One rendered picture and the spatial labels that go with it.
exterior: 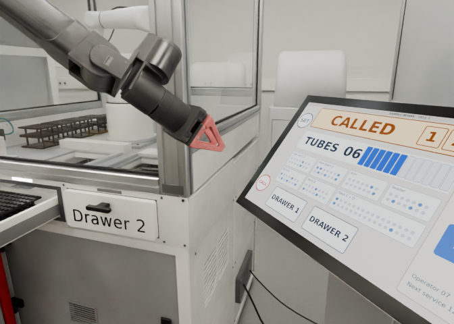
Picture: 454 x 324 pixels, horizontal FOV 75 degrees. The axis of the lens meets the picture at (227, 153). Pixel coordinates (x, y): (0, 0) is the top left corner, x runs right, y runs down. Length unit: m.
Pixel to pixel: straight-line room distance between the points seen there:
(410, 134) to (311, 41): 3.49
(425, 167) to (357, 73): 3.57
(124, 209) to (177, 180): 0.18
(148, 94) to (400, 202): 0.41
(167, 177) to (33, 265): 0.66
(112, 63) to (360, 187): 0.43
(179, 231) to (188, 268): 0.12
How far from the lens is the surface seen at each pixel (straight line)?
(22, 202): 1.02
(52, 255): 1.17
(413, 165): 0.52
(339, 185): 0.55
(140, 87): 0.50
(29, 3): 0.55
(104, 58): 0.50
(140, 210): 0.83
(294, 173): 0.62
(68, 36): 0.52
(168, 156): 0.75
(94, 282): 1.11
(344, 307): 0.69
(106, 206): 0.86
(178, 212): 0.79
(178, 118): 0.52
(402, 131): 0.57
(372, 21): 4.12
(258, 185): 0.67
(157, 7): 0.74
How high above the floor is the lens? 1.25
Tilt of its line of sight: 15 degrees down
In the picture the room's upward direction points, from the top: straight up
